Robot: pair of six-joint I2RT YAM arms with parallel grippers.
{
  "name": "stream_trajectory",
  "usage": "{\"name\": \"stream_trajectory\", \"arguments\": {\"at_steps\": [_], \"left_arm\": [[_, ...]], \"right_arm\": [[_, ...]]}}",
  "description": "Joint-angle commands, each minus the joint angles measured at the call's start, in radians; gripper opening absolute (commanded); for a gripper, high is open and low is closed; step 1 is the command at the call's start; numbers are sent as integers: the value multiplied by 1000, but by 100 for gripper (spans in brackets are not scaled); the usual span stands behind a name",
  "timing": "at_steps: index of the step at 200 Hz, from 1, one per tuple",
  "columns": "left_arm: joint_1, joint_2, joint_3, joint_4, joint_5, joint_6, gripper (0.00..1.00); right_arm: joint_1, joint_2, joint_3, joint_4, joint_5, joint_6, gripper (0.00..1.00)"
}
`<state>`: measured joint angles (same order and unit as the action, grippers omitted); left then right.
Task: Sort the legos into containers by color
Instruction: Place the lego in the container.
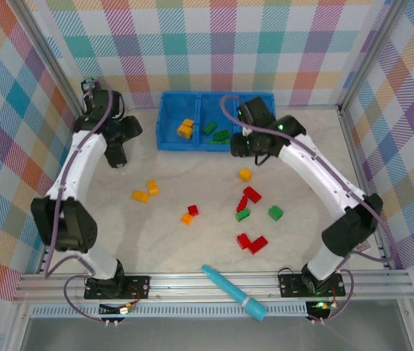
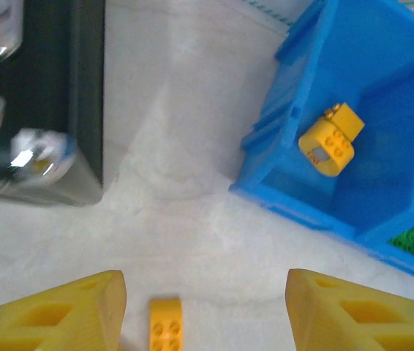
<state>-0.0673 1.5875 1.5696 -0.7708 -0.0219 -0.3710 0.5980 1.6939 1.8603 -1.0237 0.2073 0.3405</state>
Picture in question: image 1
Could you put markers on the small printed picture card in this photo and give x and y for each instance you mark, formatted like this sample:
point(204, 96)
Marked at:
point(364, 247)

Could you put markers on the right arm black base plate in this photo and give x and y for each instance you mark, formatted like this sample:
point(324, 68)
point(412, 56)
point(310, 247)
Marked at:
point(291, 287)

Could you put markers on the blue three-compartment plastic container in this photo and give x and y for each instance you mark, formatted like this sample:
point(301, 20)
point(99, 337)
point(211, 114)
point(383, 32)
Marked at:
point(172, 109)

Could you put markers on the small red lego brick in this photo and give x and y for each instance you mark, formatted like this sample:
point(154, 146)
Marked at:
point(193, 210)

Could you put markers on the teal marker pen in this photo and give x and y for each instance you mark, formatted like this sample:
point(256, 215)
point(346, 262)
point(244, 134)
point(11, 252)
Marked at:
point(234, 292)

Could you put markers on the aluminium frame post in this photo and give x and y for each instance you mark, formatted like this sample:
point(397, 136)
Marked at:
point(55, 62)
point(369, 55)

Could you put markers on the aluminium side rail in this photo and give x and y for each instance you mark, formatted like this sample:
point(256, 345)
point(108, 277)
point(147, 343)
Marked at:
point(353, 146)

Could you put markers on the aluminium front rail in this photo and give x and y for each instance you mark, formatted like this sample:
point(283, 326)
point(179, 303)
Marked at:
point(177, 283)

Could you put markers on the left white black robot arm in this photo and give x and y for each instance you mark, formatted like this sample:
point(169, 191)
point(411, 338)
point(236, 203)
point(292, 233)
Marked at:
point(75, 161)

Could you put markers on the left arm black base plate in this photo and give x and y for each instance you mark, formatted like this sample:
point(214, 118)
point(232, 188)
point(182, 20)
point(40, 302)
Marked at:
point(137, 287)

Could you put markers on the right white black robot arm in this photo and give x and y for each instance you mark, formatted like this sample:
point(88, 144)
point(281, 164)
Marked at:
point(320, 175)

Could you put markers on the orange lego brick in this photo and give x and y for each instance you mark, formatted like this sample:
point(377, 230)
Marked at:
point(187, 218)

